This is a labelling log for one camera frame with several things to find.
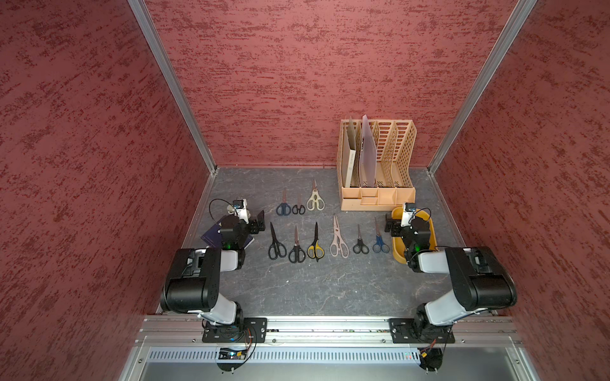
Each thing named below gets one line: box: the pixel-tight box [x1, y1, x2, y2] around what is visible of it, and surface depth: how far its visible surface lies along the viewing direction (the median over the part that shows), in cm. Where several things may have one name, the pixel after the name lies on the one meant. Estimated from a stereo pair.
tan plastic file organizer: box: [336, 119, 417, 212], surface depth 105 cm
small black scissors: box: [292, 194, 306, 216], surface depth 107 cm
